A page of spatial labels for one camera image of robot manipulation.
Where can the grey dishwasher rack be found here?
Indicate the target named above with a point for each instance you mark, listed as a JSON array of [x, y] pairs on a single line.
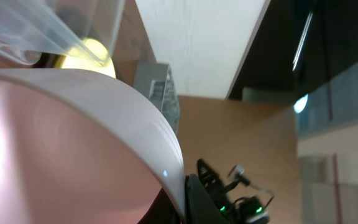
[[156, 83]]

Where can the yellow round plate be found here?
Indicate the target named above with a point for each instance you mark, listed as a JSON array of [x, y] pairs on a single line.
[[89, 59]]

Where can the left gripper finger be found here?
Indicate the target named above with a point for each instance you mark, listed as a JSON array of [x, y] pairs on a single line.
[[200, 209]]

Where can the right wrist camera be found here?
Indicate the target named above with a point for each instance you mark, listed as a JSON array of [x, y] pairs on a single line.
[[236, 174]]

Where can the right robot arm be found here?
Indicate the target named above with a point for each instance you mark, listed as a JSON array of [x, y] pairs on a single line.
[[248, 210]]

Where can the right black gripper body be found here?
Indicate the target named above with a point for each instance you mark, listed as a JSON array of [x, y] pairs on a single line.
[[214, 186]]

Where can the white rice bowl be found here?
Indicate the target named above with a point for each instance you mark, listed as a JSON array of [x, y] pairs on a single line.
[[81, 147]]

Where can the clear plastic waste bin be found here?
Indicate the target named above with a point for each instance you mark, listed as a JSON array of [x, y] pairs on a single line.
[[86, 28]]

